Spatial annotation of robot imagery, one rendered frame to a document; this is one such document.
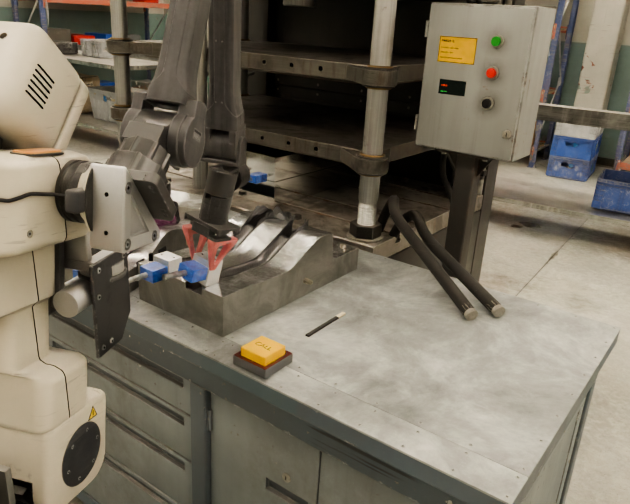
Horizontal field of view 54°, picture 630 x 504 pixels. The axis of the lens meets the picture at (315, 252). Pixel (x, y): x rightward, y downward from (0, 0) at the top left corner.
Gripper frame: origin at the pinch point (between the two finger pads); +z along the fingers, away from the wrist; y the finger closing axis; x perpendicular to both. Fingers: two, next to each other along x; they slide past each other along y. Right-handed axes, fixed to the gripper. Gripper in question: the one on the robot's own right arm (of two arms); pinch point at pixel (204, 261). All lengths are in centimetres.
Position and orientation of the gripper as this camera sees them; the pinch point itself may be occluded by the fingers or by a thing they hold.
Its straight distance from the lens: 127.4
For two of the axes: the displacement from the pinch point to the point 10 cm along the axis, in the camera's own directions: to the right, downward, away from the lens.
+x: -5.8, 1.2, -8.1
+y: -7.8, -3.8, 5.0
